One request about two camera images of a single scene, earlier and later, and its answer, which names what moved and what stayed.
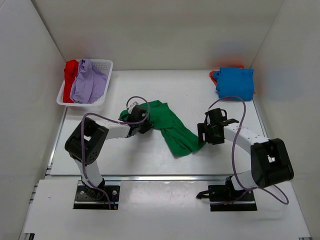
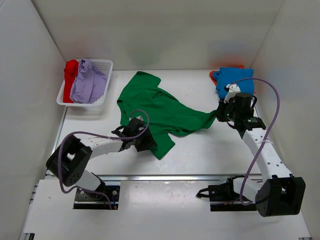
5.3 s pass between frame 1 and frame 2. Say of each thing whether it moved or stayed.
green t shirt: moved
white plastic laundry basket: stayed
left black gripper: moved
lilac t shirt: stayed
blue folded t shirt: stayed
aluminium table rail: stayed
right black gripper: moved
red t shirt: stayed
